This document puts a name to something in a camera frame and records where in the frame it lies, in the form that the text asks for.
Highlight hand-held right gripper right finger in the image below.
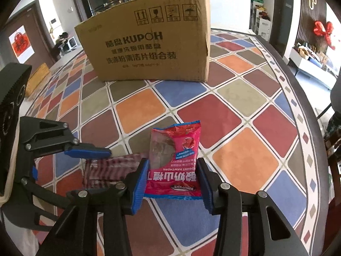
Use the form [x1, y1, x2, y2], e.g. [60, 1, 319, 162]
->
[196, 157, 307, 256]

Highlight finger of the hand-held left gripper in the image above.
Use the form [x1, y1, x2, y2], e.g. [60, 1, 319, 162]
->
[19, 116, 112, 160]
[3, 163, 70, 231]

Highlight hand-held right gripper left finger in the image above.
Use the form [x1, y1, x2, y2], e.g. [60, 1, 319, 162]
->
[40, 158, 150, 256]

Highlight plaid maroon snack packet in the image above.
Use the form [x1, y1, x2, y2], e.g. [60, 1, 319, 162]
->
[81, 152, 148, 190]

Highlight pink snack packet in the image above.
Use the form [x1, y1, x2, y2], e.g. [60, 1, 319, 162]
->
[144, 120, 203, 200]

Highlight printed cardboard box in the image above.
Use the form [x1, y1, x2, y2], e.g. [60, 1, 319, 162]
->
[74, 0, 212, 83]

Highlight person's left forearm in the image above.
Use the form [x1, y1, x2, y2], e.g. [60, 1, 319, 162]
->
[0, 197, 40, 256]

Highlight small white cabinet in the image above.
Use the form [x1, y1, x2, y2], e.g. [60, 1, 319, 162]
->
[60, 36, 78, 52]

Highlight colourful checked tablecloth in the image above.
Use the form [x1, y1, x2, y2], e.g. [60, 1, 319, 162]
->
[27, 28, 324, 256]

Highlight low white cabinet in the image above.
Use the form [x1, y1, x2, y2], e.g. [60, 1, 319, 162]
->
[289, 45, 341, 90]

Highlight white storage shelf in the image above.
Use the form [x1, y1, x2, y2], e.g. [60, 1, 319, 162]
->
[252, 5, 272, 35]

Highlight red bow decoration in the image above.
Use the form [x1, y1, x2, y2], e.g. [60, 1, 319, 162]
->
[313, 21, 335, 50]

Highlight red and white wall poster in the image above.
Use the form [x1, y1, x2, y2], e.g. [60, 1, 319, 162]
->
[8, 26, 34, 61]

